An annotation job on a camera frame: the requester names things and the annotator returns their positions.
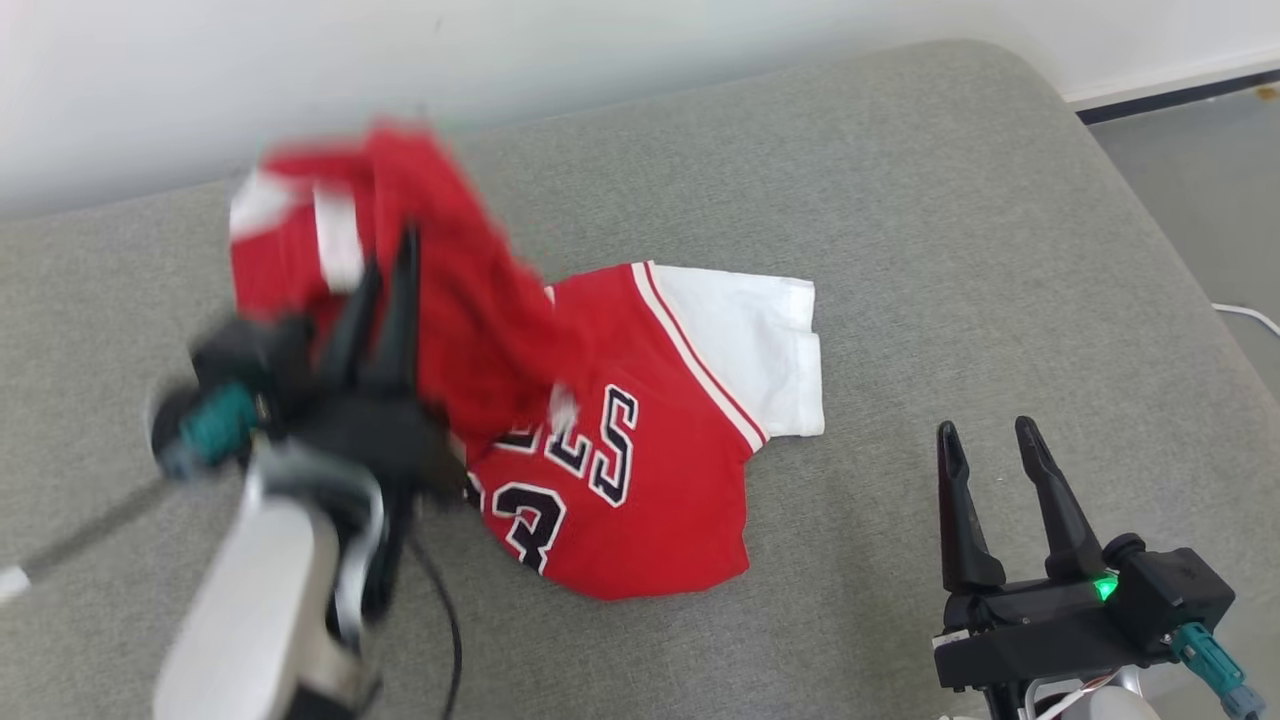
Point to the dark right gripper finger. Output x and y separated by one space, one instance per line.
1060 510
962 520

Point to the teal right camera connector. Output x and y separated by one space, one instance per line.
1215 665

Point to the teal left camera connector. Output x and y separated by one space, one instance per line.
218 422

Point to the red shorts white stripes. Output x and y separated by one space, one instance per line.
450 270

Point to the black white wall baseboard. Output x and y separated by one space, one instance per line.
1180 95

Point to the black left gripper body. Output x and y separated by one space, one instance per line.
390 440

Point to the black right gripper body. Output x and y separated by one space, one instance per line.
1040 630

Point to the grey fabric sofa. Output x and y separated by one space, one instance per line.
950 250

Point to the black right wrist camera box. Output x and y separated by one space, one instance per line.
1175 595

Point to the red Bulls jersey white sleeves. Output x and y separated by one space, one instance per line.
660 470

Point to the teal camera connector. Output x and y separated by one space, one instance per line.
1215 665
218 422

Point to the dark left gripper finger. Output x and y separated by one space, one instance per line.
350 330
400 320

